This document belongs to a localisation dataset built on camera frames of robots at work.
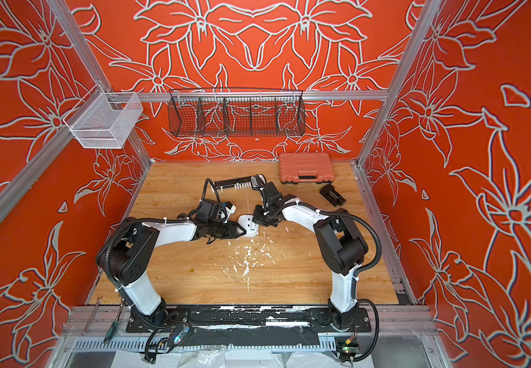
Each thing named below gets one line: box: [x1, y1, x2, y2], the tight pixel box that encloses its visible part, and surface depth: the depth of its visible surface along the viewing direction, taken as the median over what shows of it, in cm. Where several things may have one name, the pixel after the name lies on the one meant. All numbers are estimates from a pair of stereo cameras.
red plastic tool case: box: [278, 151, 335, 184], surface depth 114 cm
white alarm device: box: [237, 214, 260, 237], surface depth 94 cm
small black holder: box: [319, 184, 347, 207], surface depth 106 cm
